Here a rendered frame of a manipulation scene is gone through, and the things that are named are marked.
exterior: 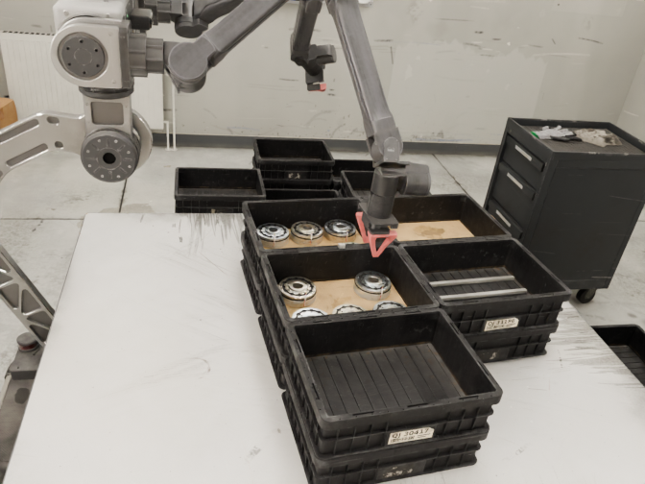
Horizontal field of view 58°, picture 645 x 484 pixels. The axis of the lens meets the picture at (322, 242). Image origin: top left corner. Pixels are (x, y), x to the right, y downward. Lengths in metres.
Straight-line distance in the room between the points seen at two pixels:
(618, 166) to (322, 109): 2.38
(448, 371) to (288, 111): 3.41
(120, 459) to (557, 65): 4.59
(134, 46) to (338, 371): 0.83
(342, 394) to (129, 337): 0.63
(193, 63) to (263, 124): 3.39
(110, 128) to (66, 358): 0.59
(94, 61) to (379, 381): 0.91
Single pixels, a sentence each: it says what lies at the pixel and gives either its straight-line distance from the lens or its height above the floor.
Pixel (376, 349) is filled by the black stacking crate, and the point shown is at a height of 0.83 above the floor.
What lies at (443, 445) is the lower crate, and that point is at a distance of 1.34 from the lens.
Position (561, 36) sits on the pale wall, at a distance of 5.23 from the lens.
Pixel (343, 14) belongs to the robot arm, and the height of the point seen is 1.55.
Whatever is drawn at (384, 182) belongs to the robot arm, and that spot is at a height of 1.25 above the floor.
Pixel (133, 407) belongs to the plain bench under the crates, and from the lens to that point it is 1.49.
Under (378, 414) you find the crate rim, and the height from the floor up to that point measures 0.93.
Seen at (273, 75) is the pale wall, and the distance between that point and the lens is 4.52.
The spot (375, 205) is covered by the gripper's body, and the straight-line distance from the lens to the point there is 1.32.
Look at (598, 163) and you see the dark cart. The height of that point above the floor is 0.85.
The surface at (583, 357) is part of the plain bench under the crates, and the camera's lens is 1.90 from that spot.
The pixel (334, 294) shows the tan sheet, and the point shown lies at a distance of 1.63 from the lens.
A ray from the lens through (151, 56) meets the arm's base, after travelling 1.28.
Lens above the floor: 1.78
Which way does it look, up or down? 31 degrees down
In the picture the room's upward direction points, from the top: 7 degrees clockwise
